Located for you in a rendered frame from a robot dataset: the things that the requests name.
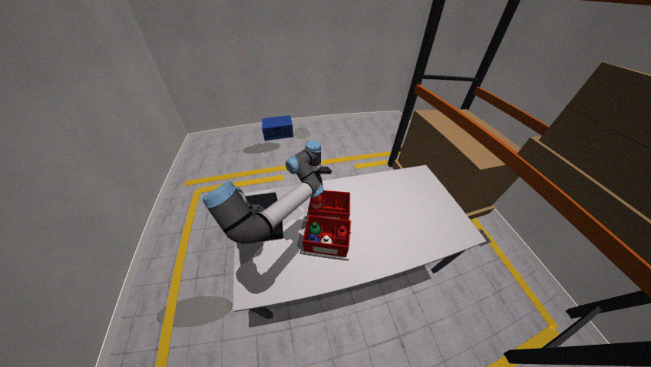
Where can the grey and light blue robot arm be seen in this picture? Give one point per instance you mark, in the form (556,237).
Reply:
(231,212)

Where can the green bottle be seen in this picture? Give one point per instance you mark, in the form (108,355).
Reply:
(315,229)

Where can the red crate with dividers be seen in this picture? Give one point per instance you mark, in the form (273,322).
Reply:
(329,227)
(329,198)

